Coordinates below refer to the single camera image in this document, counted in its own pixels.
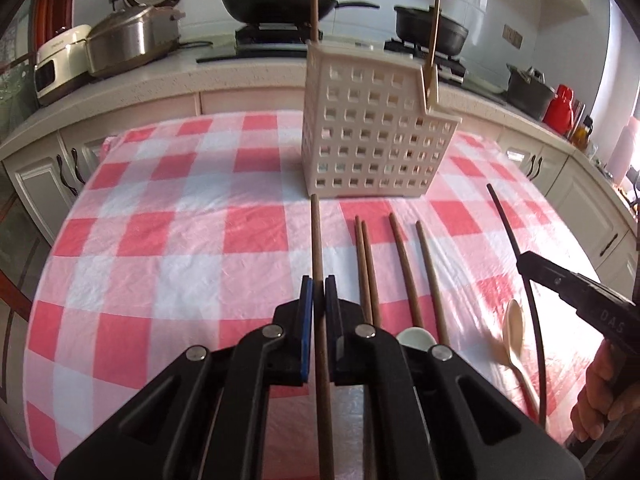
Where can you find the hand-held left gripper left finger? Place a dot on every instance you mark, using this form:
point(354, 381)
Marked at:
point(306, 330)

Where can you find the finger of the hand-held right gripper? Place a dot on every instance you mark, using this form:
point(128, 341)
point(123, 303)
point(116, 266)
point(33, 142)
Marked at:
point(545, 275)

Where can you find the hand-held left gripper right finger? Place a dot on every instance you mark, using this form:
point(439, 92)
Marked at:
point(330, 330)

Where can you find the black chopstick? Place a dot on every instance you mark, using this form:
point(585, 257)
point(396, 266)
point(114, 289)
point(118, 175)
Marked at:
point(502, 215)

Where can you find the brown wooden chopstick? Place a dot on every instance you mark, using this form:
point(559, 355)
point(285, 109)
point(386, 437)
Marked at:
point(430, 275)
point(402, 260)
point(316, 240)
point(314, 0)
point(361, 260)
point(370, 270)

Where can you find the white plastic utensil basket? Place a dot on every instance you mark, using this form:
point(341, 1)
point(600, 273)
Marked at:
point(370, 125)

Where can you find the person's right hand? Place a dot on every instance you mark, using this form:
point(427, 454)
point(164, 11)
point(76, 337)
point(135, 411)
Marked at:
point(595, 400)

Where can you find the beige spoon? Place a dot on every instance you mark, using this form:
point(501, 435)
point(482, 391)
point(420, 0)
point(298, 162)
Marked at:
point(514, 330)

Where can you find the white ceramic spoon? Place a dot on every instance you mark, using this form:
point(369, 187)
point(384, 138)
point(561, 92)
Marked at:
point(417, 337)

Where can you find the orange bottle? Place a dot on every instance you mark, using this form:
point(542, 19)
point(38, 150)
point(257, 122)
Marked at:
point(581, 135)

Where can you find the red white checkered tablecloth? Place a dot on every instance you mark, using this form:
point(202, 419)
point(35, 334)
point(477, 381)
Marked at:
point(175, 260)

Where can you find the red bottle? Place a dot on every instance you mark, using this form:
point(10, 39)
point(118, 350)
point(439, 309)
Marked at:
point(559, 110)

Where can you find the grey lidded stock pot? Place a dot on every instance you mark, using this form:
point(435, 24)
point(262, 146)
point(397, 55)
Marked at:
point(530, 92)

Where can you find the light wooden chopstick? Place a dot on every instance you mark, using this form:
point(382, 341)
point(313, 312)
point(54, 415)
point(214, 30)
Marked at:
point(434, 35)

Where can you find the black lidded pot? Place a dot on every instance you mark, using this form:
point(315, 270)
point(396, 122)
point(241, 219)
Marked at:
point(430, 32)

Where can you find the black glass gas stove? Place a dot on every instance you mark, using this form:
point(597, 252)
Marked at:
point(280, 50)

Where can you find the speckled kitchen countertop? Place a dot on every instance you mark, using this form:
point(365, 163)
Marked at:
point(150, 85)

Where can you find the white base cabinets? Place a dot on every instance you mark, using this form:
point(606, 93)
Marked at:
point(35, 180)

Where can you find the black wok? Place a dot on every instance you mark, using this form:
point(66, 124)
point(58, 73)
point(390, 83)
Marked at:
point(280, 6)

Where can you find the silver rice cooker open lid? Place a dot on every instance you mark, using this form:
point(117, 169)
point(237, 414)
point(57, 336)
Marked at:
point(130, 40)

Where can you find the white kitchen appliance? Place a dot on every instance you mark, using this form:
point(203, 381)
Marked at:
point(60, 70)

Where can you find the wall socket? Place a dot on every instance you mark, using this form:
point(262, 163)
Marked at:
point(512, 35)

